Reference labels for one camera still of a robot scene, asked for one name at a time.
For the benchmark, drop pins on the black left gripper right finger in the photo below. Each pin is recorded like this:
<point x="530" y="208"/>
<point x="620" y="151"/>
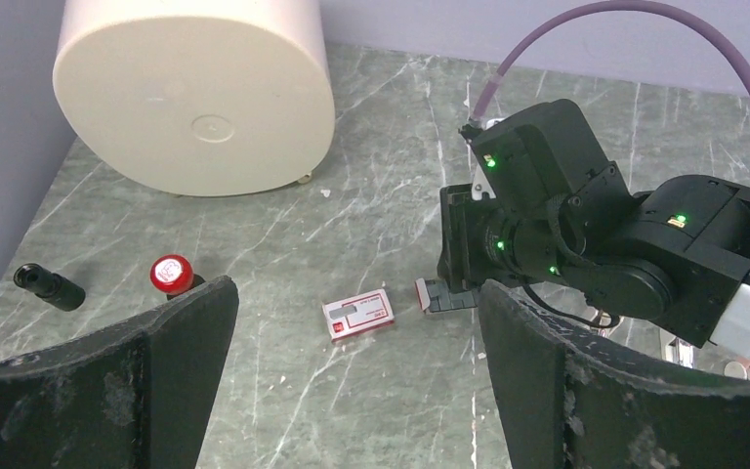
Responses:
<point x="569" y="398"/>

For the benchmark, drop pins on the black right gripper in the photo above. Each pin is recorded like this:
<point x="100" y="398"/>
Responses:
<point x="551" y="199"/>

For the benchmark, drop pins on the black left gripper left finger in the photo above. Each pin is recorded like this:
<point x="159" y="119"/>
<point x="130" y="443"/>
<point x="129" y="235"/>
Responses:
<point x="135" y="394"/>

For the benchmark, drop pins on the red capped black bottle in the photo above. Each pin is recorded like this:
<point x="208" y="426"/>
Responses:
<point x="173" y="275"/>

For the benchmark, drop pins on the small black cylinder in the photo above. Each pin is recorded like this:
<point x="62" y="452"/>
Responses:
<point x="50" y="287"/>

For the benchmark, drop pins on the cream cylindrical container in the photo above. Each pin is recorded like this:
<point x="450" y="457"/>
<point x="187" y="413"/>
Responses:
<point x="198" y="98"/>

